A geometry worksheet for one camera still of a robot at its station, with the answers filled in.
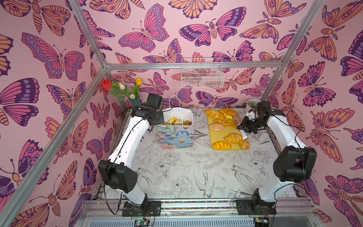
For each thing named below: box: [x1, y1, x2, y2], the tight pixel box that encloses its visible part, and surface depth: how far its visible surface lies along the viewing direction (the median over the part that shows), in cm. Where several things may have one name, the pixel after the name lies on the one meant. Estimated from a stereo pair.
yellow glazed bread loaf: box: [212, 140, 232, 150], surface depth 97 cm
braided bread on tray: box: [212, 118, 238, 128], surface depth 111 cm
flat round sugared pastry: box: [208, 123, 225, 131], surface depth 105 cm
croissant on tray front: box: [223, 132, 243, 144], surface depth 99 cm
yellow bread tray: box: [207, 114, 246, 150], surface depth 104 cm
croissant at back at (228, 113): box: [219, 107, 236, 120], surface depth 102 cm
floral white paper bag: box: [157, 95, 195, 150], surface depth 87 cm
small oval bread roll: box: [238, 139, 251, 150], surface depth 97 cm
